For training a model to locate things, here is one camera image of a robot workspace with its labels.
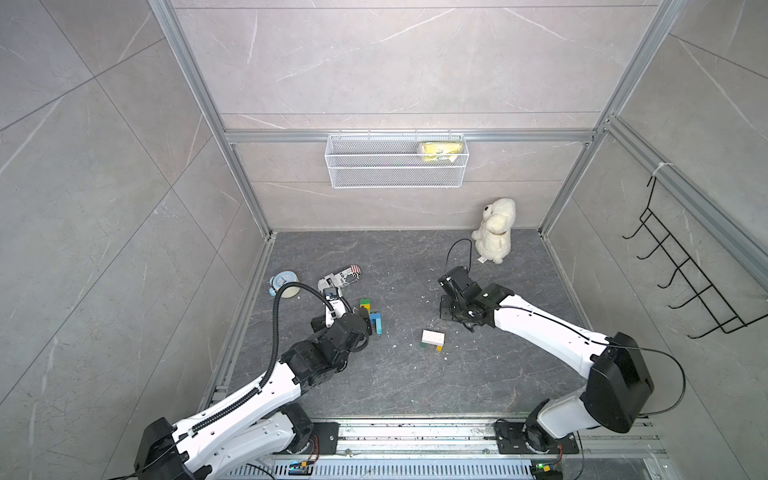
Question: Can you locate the white long lego brick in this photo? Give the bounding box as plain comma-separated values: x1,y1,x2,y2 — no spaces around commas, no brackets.
421,330,445,347

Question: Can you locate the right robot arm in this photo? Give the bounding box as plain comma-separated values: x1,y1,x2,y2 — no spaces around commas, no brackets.
438,265,655,454

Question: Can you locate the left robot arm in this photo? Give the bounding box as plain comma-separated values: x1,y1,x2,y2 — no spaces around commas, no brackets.
128,282,373,479

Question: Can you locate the white plush toy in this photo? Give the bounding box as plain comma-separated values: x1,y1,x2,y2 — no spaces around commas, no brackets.
471,198,516,264

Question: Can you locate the small toy car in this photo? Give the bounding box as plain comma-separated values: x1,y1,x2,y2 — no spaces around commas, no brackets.
318,264,362,296

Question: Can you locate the tape roll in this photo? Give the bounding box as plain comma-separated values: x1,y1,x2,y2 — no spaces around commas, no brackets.
268,270,300,298

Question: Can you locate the yellow sponge in basket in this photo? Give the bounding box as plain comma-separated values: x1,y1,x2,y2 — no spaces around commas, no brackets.
417,142,464,163

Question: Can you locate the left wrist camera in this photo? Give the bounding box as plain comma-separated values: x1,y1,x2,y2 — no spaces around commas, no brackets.
323,287,349,328

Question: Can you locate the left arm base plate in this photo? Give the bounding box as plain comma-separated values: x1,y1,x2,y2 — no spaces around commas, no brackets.
286,422,340,458

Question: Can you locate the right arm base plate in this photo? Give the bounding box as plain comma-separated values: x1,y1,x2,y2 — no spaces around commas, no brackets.
493,419,581,455

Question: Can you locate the white wire mesh basket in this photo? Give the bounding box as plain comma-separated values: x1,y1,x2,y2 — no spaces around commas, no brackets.
324,133,469,189

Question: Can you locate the black wire hook rack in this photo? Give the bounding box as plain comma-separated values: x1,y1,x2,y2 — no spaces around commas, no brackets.
622,176,767,340

